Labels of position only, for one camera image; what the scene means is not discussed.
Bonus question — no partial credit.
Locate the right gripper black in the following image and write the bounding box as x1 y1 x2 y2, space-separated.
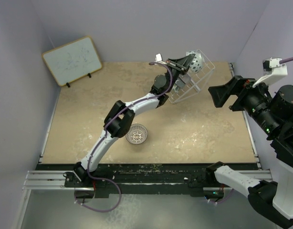
208 73 281 135

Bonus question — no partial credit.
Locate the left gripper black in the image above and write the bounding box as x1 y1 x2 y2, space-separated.
165 54 194 94

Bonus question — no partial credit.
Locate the blue floral pattern bowl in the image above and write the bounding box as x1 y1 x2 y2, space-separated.
186 50 204 73

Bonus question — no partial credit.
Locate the grey dotted red-rim bowl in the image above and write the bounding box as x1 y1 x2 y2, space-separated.
175 80 186 88

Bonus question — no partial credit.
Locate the brown wheel pattern bowl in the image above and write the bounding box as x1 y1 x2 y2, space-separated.
126 124 148 145

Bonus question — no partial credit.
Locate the green leaf pattern bowl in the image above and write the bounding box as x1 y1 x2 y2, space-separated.
171 85 180 94

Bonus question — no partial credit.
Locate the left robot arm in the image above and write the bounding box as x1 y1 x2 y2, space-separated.
73 53 196 187

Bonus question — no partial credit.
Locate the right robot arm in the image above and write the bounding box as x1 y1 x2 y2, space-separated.
206 76 293 229

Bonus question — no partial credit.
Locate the white wire dish rack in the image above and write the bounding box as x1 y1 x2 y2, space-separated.
169 49 215 104

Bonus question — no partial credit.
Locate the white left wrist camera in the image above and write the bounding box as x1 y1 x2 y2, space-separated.
155 53 163 62

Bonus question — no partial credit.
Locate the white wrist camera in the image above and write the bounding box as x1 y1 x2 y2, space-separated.
155 53 163 62
252 57 288 88

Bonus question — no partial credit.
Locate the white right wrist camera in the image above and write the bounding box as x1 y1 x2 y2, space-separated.
252 57 288 88

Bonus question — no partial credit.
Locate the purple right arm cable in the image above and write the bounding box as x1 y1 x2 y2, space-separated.
279 54 293 64

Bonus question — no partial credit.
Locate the small whiteboard yellow frame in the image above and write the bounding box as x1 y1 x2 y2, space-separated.
42 36 102 86

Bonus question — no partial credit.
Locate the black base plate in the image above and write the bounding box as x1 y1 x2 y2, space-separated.
36 163 259 199

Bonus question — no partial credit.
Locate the aluminium frame rail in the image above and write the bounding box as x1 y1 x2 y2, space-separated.
21 169 77 191

